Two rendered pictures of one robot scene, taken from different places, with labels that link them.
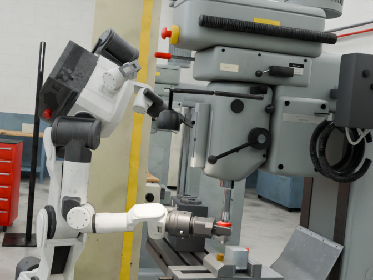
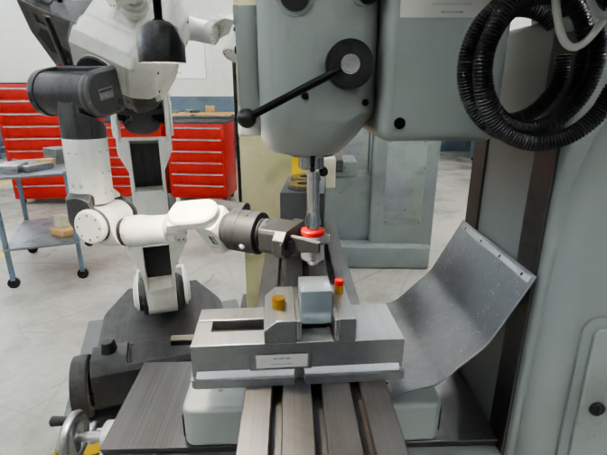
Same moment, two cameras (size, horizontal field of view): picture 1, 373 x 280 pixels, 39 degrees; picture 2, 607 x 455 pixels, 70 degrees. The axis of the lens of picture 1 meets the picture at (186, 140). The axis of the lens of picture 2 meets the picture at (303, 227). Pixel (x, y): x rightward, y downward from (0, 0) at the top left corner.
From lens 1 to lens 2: 1.06 m
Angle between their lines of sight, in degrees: 21
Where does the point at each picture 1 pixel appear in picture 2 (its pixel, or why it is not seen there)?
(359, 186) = (581, 155)
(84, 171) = (89, 154)
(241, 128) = (309, 46)
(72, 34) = not seen: hidden behind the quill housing
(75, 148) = (65, 116)
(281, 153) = (399, 93)
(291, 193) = not seen: hidden behind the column
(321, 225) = (499, 227)
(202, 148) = (250, 97)
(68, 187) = (70, 180)
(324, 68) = not seen: outside the picture
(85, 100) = (83, 34)
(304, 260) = (464, 286)
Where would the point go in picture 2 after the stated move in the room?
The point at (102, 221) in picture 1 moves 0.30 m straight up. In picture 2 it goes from (128, 229) to (109, 85)
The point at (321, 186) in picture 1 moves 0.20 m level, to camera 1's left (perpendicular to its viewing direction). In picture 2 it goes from (501, 157) to (396, 153)
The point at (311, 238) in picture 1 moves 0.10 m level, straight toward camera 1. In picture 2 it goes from (480, 246) to (472, 264)
